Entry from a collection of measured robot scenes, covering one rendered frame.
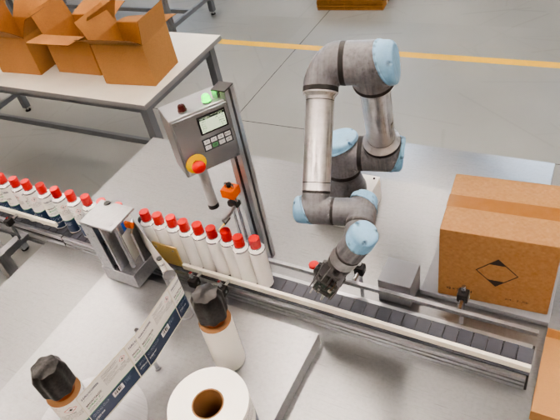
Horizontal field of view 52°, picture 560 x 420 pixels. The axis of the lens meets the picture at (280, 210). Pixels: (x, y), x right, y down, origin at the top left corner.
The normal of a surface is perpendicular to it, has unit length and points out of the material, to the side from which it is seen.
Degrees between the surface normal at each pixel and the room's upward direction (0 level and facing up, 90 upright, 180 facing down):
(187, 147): 90
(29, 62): 90
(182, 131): 90
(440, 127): 0
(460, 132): 0
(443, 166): 0
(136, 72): 90
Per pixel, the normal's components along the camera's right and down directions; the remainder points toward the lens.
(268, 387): -0.16, -0.73
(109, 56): -0.35, 0.67
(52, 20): 0.82, -0.01
